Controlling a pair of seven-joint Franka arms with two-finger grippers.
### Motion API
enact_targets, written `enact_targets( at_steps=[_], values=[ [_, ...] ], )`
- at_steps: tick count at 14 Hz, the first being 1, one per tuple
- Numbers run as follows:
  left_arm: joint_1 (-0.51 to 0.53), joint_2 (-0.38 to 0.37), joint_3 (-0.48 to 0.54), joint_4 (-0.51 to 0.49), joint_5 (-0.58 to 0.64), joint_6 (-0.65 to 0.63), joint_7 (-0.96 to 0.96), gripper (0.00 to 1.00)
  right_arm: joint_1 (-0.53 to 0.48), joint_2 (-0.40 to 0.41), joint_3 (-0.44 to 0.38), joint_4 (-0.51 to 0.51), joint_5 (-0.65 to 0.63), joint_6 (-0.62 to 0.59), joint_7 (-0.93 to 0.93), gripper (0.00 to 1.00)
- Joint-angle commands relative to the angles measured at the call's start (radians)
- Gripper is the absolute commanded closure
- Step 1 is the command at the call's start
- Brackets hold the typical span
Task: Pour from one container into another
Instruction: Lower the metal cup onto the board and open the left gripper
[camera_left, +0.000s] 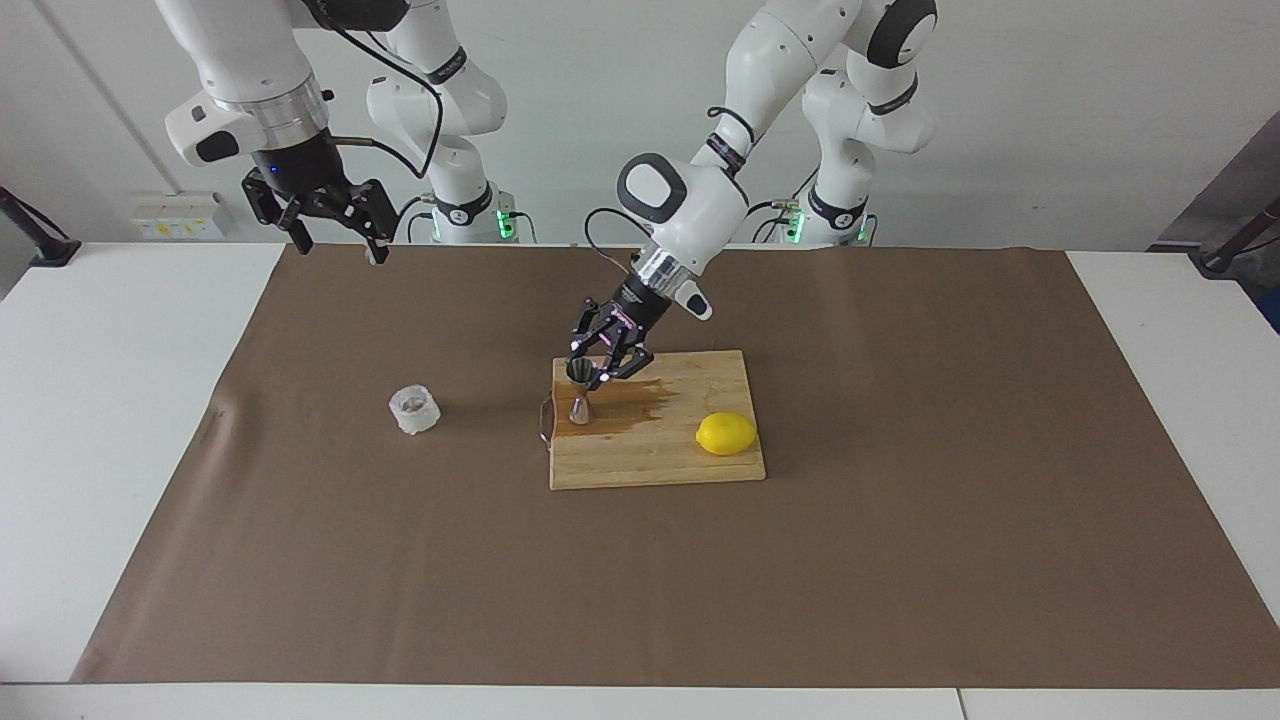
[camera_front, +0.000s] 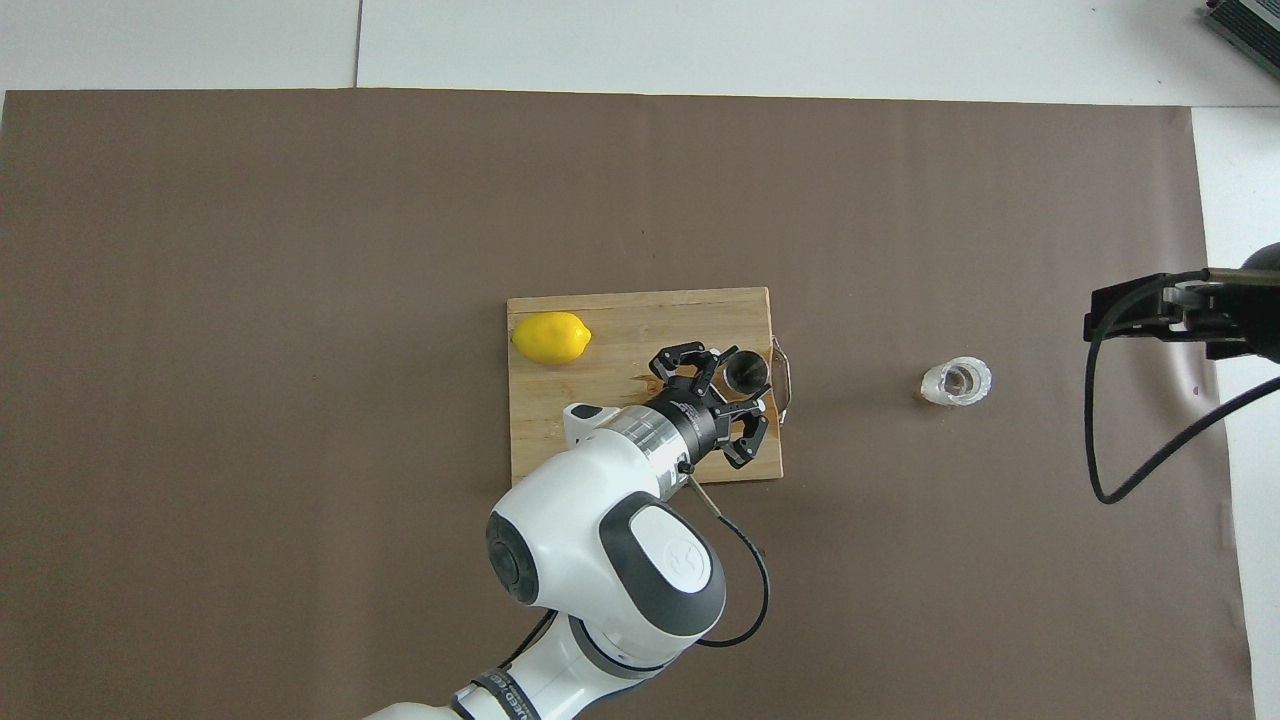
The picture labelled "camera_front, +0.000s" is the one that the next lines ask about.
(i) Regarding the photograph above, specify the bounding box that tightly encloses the steel double jigger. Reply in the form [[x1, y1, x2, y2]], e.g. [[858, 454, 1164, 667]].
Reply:
[[722, 346, 772, 394]]

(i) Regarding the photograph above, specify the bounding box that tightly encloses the yellow lemon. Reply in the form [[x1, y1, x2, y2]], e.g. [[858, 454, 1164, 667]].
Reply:
[[511, 311, 593, 366]]

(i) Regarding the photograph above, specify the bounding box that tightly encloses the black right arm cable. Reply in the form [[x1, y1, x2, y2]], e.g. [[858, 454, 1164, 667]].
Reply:
[[1084, 268, 1280, 505]]

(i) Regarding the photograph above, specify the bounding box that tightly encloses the brown paper table mat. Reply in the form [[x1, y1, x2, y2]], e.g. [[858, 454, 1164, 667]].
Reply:
[[0, 88, 1257, 720]]

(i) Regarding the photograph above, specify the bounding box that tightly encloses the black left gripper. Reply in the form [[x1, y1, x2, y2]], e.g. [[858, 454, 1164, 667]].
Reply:
[[648, 340, 772, 471]]

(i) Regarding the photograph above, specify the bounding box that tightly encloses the grey ribbed metal device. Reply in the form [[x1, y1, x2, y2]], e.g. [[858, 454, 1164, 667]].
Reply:
[[1203, 0, 1280, 81]]

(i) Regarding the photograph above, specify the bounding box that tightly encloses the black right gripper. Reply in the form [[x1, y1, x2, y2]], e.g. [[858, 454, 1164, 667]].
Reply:
[[1084, 240, 1280, 364]]

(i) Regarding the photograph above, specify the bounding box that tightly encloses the wooden cutting board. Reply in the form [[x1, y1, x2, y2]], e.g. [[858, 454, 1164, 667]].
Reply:
[[506, 287, 784, 494]]

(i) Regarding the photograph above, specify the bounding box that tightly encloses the metal cutting board handle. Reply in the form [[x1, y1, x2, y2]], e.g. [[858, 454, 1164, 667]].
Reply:
[[770, 338, 796, 426]]

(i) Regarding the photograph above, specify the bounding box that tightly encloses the clear textured glass cup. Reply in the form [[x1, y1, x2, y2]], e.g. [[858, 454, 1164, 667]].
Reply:
[[920, 355, 993, 408]]

